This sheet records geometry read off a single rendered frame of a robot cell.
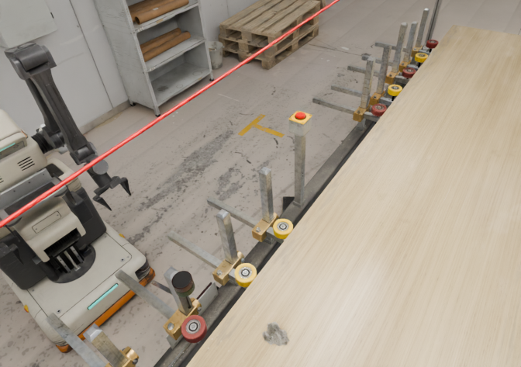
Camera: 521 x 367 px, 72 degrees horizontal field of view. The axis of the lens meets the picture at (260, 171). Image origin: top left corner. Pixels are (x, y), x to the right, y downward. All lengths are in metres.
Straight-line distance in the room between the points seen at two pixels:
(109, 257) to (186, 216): 0.69
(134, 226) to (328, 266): 1.81
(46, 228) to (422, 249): 1.61
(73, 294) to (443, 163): 2.03
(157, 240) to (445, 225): 1.88
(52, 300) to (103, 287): 0.27
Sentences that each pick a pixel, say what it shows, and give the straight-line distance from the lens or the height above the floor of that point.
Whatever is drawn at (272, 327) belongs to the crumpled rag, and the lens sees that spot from 1.22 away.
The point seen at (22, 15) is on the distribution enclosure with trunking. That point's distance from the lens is 3.32.
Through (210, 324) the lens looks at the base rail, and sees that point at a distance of 1.49.
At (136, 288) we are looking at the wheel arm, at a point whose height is 0.86.
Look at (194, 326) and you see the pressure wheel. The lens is 1.27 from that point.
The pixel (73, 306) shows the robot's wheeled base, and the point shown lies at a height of 0.28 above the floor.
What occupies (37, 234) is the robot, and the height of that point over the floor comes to 0.81.
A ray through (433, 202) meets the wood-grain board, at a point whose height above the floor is 0.90.
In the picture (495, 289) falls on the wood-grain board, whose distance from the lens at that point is 1.47.
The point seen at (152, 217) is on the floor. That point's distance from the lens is 2.85.
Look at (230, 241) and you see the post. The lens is 1.32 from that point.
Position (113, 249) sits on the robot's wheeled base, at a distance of 2.39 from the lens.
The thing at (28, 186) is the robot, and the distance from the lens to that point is 1.73.
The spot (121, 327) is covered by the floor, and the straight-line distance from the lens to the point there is 2.43.
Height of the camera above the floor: 2.04
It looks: 43 degrees down
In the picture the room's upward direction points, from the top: 5 degrees counter-clockwise
